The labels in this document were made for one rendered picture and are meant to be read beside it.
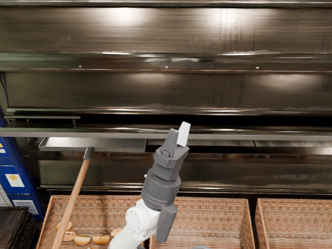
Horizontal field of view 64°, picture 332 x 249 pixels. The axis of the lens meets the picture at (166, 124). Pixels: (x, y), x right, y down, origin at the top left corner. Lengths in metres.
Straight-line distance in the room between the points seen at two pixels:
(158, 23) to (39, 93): 0.61
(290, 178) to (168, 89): 0.87
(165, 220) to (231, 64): 0.70
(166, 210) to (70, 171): 1.00
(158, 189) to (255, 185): 1.02
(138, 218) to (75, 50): 0.70
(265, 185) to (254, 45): 0.83
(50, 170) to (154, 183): 1.06
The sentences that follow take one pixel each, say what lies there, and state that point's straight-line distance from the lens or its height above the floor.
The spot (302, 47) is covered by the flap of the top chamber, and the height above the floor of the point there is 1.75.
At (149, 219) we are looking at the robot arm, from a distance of 0.70.
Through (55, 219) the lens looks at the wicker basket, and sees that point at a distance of 1.83.
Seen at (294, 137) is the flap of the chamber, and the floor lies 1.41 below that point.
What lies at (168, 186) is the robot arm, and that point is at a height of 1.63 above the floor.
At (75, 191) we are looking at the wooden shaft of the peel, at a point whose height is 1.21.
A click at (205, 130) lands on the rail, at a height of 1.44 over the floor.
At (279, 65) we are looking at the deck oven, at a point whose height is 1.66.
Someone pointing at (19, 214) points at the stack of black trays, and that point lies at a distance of 1.74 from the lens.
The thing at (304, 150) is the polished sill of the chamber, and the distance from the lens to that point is 1.57.
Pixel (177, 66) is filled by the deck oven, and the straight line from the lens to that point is 1.12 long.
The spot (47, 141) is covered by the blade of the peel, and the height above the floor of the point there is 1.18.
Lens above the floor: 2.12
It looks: 37 degrees down
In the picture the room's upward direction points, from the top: straight up
